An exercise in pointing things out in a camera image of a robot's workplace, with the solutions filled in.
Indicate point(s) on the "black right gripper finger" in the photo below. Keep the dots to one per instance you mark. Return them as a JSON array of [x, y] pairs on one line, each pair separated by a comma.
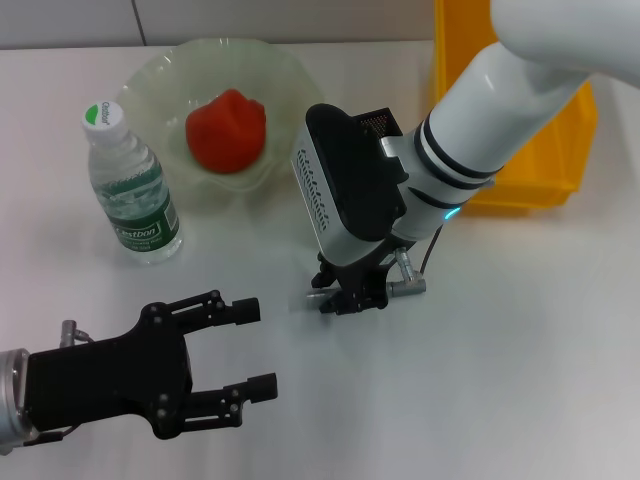
[[247, 311], [262, 386], [336, 304], [325, 275]]

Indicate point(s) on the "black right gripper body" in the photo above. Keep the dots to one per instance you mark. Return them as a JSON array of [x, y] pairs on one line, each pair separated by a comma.
[[365, 285]]

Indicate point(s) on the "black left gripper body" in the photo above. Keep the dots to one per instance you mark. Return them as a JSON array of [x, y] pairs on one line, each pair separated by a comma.
[[110, 382]]

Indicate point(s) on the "silver glitter pen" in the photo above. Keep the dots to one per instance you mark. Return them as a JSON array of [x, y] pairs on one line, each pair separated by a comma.
[[407, 286]]

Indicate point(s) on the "clear green-label water bottle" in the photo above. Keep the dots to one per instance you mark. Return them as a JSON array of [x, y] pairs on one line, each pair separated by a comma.
[[135, 200]]

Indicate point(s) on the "orange-red soft toy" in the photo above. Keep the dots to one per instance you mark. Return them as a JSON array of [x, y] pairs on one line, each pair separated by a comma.
[[225, 130]]

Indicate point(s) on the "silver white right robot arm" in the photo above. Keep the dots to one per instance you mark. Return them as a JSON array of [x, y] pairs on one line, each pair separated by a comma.
[[475, 125]]

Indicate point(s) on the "black mesh pen holder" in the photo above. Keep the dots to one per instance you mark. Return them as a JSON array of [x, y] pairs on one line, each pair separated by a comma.
[[380, 122]]

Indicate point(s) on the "green wavy glass fruit plate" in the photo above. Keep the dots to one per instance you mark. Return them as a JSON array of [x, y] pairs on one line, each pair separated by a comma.
[[290, 85]]

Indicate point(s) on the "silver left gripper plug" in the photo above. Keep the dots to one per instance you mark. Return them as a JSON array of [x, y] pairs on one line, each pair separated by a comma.
[[70, 331]]

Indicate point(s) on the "yellow plastic storage bin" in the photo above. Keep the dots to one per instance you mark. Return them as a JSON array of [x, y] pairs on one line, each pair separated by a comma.
[[560, 150]]

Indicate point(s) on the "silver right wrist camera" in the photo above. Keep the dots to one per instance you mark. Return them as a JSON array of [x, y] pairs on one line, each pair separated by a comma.
[[350, 190]]

